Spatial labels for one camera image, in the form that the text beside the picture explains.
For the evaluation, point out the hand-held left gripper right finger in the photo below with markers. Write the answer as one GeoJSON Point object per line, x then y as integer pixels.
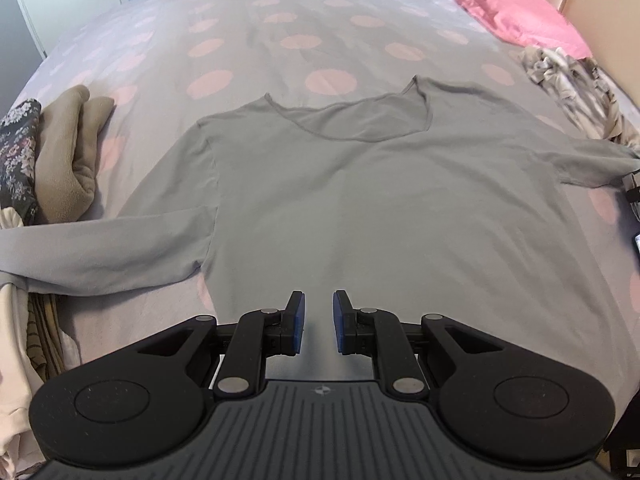
{"type": "Point", "coordinates": [340, 322]}

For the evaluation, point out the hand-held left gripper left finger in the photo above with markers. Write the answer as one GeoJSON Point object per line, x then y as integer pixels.
{"type": "Point", "coordinates": [299, 320]}

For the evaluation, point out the grey long sleeve shirt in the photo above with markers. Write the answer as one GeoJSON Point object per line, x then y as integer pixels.
{"type": "Point", "coordinates": [350, 210]}

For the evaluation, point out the striped folded garment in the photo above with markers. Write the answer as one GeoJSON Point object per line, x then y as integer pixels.
{"type": "Point", "coordinates": [42, 340]}

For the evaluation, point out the beige folded garment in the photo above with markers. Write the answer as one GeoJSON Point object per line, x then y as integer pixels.
{"type": "Point", "coordinates": [65, 160]}

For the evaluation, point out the cream folded garment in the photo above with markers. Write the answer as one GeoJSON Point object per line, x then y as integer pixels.
{"type": "Point", "coordinates": [12, 360]}

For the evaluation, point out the beige crumpled garment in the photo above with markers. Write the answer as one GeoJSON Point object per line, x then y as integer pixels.
{"type": "Point", "coordinates": [537, 67]}

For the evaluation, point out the dark floral folded garment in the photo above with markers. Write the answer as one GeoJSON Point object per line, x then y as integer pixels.
{"type": "Point", "coordinates": [17, 160]}

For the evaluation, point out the polka dot bed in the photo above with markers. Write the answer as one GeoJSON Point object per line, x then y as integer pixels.
{"type": "Point", "coordinates": [150, 25]}

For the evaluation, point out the pink pillow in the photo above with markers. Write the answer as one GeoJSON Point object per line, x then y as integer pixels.
{"type": "Point", "coordinates": [490, 0]}

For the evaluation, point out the beige padded headboard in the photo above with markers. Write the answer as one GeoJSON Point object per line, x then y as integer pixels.
{"type": "Point", "coordinates": [600, 0]}

